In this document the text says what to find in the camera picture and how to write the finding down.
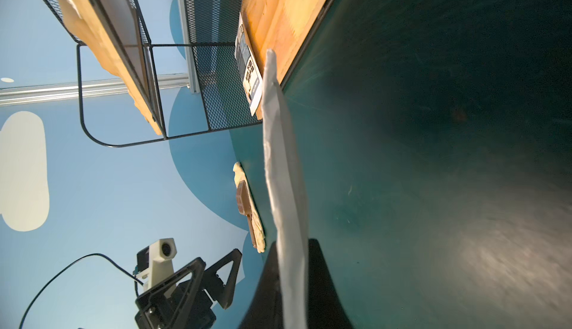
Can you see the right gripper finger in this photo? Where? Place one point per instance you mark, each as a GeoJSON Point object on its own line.
{"type": "Point", "coordinates": [324, 307]}

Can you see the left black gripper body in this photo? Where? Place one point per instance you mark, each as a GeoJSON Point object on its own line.
{"type": "Point", "coordinates": [160, 306]}

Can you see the grey coffee bag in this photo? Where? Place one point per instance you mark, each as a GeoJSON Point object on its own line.
{"type": "Point", "coordinates": [288, 198]}
{"type": "Point", "coordinates": [248, 69]}

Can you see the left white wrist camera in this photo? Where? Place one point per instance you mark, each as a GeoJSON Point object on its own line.
{"type": "Point", "coordinates": [154, 263]}

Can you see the two-tier wooden wire shelf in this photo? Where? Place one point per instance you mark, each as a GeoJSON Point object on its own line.
{"type": "Point", "coordinates": [116, 33]}

